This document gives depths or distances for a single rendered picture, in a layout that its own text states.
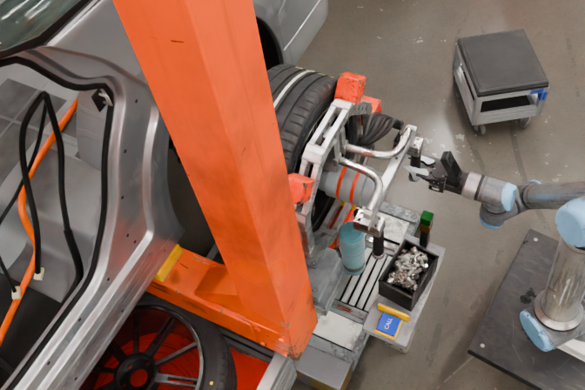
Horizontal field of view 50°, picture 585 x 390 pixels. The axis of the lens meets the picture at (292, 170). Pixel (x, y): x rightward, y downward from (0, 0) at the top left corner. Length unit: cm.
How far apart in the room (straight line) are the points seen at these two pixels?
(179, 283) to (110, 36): 96
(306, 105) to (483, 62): 151
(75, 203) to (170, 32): 120
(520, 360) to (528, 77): 140
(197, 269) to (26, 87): 93
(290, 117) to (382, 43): 199
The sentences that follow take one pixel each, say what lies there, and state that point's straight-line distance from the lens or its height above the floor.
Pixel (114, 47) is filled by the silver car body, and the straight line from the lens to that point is 169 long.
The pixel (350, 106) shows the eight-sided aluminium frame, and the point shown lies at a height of 112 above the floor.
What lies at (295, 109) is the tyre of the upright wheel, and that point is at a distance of 195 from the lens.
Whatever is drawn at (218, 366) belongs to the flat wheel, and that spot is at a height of 50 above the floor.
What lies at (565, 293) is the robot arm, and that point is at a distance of 206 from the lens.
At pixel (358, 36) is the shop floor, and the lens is 392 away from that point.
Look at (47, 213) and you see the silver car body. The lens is 219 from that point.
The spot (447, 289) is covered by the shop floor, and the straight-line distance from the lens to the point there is 292.
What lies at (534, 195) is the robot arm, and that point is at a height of 81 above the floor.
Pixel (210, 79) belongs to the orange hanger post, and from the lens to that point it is 106.
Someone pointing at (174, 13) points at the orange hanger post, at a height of 203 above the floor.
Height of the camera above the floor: 263
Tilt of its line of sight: 53 degrees down
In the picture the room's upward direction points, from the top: 11 degrees counter-clockwise
